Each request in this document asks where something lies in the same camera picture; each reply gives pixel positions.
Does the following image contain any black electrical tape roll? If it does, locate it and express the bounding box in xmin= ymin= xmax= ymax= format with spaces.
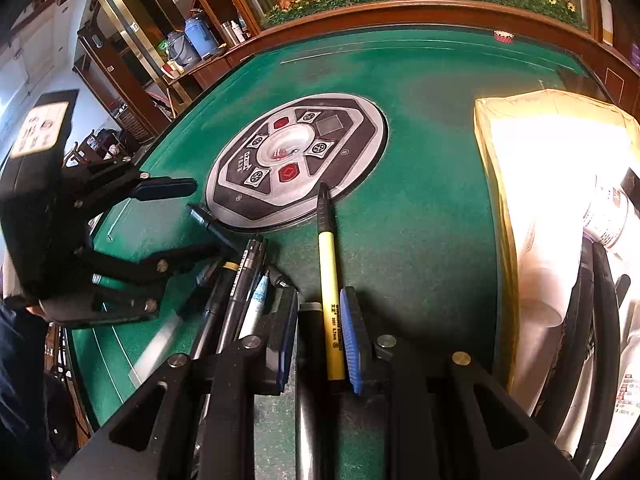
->
xmin=533 ymin=236 xmax=620 ymax=479

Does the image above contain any yellow black pen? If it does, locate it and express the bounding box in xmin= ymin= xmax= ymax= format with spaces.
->
xmin=317 ymin=182 xmax=345 ymax=382

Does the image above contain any long black marker pen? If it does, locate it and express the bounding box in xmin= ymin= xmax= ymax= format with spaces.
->
xmin=186 ymin=204 xmax=243 ymax=254

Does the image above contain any round mahjong table control panel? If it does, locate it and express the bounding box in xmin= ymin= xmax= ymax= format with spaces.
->
xmin=205 ymin=93 xmax=388 ymax=232

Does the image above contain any black marker white stripe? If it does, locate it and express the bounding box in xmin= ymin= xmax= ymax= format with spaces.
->
xmin=216 ymin=235 xmax=267 ymax=354

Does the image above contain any marker with yellow cap label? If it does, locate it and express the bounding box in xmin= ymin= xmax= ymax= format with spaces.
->
xmin=190 ymin=261 xmax=239 ymax=360

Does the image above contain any grey thermos jug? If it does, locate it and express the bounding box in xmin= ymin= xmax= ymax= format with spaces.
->
xmin=167 ymin=32 xmax=201 ymax=70

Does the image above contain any black marker cream cap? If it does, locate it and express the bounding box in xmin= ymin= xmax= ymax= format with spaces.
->
xmin=295 ymin=302 xmax=326 ymax=479

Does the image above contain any grey cap marker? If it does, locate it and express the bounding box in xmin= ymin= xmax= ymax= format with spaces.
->
xmin=238 ymin=273 xmax=269 ymax=339

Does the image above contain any blue thermos jug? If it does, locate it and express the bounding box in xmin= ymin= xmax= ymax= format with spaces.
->
xmin=184 ymin=16 xmax=218 ymax=58

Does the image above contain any white bottle with red label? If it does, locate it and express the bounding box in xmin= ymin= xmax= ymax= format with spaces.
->
xmin=584 ymin=184 xmax=639 ymax=254

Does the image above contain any yellow cardboard tray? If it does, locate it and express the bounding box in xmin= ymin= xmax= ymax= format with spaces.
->
xmin=474 ymin=89 xmax=639 ymax=410

